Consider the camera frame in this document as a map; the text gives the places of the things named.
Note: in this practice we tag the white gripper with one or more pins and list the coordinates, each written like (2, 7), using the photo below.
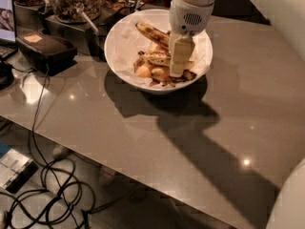
(187, 16)

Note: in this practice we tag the spotted banana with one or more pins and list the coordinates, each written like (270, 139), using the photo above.
(158, 37)
(157, 58)

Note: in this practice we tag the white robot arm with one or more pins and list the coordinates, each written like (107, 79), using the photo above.
(289, 208)

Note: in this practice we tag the white bowl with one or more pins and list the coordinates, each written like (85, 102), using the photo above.
(124, 42)

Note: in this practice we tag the dark banana peel scraps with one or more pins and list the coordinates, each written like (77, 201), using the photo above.
(172, 81)

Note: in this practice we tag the yellow banana piece right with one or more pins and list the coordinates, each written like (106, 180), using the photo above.
(160, 73)

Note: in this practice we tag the yellow banana piece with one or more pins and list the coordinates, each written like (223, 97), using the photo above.
(160, 73)
(144, 71)

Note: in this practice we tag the yellow banana piece left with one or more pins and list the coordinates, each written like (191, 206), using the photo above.
(144, 71)

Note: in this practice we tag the dark stand under jars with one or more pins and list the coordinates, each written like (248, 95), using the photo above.
(37, 18)

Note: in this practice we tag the glass jar of nuts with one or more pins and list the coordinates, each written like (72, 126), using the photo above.
(68, 11)

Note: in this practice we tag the black pouch with label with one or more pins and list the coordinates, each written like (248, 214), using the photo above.
(48, 54)

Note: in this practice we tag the laptop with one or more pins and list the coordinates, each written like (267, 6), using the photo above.
(8, 45)

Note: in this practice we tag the black round object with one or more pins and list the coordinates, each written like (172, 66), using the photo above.
(6, 76)

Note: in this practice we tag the grey box on floor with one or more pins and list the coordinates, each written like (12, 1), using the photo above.
(15, 170)

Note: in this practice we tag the white scoop handle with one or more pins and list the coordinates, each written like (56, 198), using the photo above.
(88, 20)

